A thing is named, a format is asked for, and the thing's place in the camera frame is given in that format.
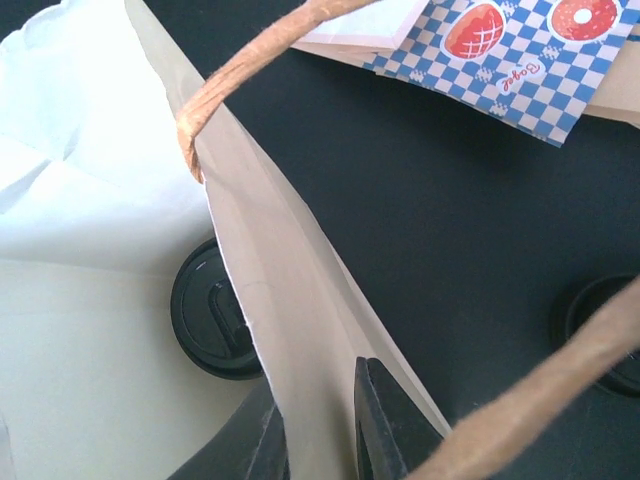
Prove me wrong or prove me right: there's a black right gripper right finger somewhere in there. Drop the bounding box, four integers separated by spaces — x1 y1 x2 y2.
354 357 443 480

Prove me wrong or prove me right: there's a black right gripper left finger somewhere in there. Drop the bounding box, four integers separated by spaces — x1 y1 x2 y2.
170 384 290 480

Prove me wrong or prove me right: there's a cream paper bag with handles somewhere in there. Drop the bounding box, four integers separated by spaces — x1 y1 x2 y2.
0 0 640 480

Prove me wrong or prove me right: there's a tall black lid stack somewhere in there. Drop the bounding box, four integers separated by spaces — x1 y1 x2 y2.
549 273 639 399

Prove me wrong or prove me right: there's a blue checkered paper bag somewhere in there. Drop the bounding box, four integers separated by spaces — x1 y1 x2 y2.
362 1 639 147

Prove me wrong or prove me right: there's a white flat paper bag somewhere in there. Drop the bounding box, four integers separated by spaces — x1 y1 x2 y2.
293 0 429 54

